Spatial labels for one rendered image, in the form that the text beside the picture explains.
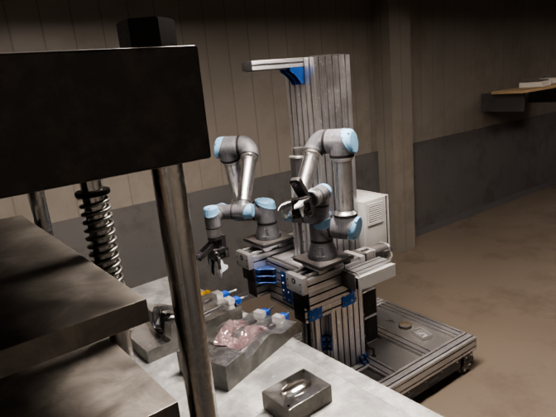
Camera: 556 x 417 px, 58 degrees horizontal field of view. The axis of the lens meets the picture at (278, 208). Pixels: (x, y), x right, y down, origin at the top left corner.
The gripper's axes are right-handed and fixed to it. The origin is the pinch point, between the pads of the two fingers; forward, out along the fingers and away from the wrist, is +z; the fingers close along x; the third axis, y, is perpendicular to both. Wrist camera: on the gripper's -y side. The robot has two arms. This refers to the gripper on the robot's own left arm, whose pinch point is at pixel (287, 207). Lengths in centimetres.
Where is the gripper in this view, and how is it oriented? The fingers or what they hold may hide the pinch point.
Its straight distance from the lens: 191.8
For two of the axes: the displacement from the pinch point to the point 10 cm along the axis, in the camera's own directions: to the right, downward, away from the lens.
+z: -4.8, 2.6, -8.4
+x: -8.5, 0.9, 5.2
